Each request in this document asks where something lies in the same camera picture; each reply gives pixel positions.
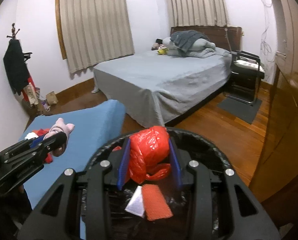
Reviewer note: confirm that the bed with grey sheet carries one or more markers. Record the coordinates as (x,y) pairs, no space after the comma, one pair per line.
(156,89)

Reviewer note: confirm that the orange foam net sleeve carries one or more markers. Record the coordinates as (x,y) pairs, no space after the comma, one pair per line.
(155,205)

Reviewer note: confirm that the red knit gloves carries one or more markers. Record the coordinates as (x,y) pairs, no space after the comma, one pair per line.
(40,132)

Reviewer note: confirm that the wooden coat rack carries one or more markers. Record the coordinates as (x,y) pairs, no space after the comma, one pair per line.
(27,56)

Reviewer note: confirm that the beige curtain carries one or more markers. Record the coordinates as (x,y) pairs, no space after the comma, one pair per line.
(184,13)
(94,31)

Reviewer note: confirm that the wooden wardrobe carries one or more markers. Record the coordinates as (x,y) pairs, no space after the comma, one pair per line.
(275,181)

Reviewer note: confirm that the right beige curtain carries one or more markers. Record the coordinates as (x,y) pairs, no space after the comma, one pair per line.
(184,13)

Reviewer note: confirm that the yellow plush toy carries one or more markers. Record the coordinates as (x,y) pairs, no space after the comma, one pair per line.
(162,51)

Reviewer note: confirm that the black hanging coat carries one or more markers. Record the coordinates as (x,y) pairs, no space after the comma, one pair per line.
(15,67)

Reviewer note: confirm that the white blue tissue box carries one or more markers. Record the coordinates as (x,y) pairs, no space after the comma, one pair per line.
(135,205)

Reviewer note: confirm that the dark grey blanket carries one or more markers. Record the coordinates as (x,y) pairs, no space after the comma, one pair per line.
(189,40)

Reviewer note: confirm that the wooden headboard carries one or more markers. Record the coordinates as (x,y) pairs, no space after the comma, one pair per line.
(223,37)

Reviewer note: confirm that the red plastic bag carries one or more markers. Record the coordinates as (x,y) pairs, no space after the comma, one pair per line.
(142,157)

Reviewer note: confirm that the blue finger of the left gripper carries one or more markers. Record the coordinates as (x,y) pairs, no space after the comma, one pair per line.
(19,162)
(37,141)

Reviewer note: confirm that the striped laundry basket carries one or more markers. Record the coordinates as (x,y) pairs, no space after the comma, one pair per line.
(27,104)

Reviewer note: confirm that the black lined trash bin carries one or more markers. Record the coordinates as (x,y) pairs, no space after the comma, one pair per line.
(128,226)

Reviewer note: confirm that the left beige curtain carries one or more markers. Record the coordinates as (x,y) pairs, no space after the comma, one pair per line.
(94,31)

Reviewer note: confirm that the pink plush toy on bed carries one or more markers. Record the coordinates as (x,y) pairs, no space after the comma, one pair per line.
(157,46)

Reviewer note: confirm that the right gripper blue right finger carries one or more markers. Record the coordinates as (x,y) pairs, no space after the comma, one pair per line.
(250,220)

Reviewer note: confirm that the grey folded quilt pile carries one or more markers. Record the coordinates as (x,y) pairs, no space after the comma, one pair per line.
(209,50)

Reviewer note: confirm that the white paper ball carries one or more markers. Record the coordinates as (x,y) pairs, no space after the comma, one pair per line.
(31,135)

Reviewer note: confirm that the brown paper bag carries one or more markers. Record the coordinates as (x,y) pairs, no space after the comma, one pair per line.
(51,98)

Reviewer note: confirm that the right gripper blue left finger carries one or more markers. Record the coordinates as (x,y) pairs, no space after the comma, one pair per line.
(106,179)

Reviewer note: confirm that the red hanging garment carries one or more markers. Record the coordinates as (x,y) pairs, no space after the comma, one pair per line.
(29,92)

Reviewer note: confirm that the black metal chair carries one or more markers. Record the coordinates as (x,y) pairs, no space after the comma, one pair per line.
(246,75)

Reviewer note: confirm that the grey floor mat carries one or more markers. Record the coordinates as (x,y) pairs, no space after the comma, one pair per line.
(241,110)

